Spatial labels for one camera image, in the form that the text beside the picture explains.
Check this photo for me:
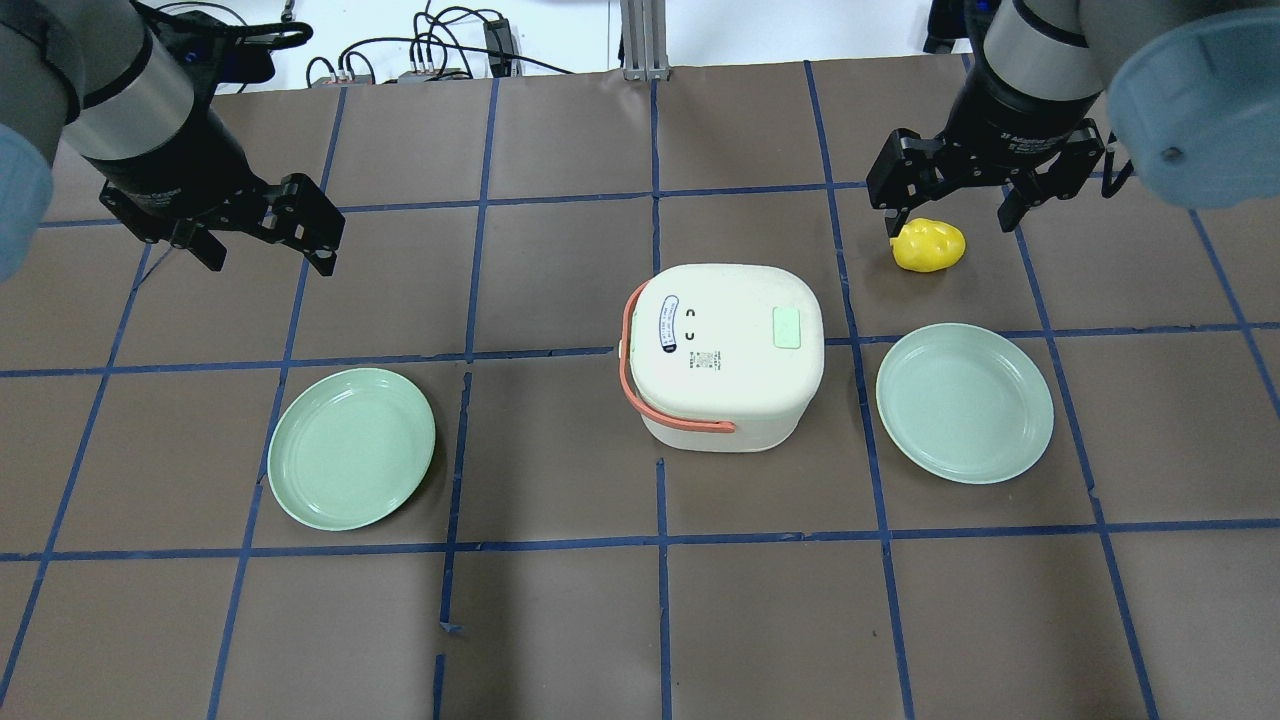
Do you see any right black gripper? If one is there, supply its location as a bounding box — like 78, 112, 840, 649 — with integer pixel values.
867, 118, 1137, 240

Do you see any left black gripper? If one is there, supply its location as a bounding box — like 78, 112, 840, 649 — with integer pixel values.
99, 173, 346, 277

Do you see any white rice cooker orange handle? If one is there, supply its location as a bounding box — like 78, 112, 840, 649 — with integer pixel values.
617, 263, 827, 454

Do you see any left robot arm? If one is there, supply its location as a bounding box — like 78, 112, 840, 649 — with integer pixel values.
1, 1, 346, 278

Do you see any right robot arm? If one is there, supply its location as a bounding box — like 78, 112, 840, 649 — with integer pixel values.
867, 1, 1279, 237

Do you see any yellow toy fruit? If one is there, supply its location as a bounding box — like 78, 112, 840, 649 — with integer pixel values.
890, 218, 968, 273

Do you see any right green plate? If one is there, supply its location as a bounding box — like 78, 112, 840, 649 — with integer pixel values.
876, 323, 1055, 486

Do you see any green plate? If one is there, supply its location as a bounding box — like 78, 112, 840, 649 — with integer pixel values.
876, 323, 1055, 486
266, 366, 436, 532

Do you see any left green plate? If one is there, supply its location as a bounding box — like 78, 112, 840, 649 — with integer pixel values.
266, 366, 436, 532

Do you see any brown paper table mat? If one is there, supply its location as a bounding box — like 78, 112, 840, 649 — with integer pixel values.
1, 56, 1277, 719

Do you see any black cable bundle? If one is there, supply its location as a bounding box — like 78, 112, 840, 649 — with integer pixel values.
305, 0, 576, 88

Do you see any aluminium frame post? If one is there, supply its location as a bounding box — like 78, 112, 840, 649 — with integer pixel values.
620, 0, 671, 82

